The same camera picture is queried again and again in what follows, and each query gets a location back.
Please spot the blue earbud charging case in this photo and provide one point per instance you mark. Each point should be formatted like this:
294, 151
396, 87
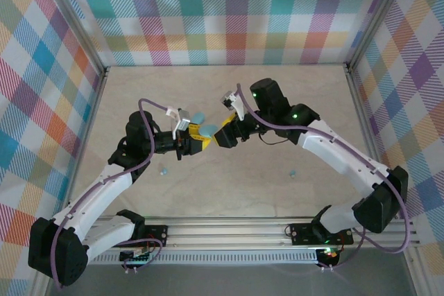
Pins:
208, 130

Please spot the aluminium frame side rail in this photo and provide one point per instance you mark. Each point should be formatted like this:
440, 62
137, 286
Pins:
74, 171
371, 129

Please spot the aluminium frame post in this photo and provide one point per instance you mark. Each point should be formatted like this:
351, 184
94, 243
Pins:
379, 15
71, 18

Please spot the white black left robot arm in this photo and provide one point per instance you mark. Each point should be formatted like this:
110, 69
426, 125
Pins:
100, 195

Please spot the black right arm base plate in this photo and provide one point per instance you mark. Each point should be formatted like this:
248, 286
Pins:
303, 235

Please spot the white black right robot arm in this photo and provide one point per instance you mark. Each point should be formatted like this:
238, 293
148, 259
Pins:
340, 157

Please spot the black controller board with lights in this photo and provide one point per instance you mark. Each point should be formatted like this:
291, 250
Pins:
329, 256

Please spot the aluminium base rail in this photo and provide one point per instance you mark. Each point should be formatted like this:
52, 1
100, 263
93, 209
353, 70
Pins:
229, 232

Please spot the green circuit board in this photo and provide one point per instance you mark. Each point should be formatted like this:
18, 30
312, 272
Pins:
133, 257

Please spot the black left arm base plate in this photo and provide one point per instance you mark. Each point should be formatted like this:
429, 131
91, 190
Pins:
156, 235

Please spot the colourful plaid cloth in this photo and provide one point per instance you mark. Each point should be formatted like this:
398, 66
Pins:
31, 102
222, 15
416, 84

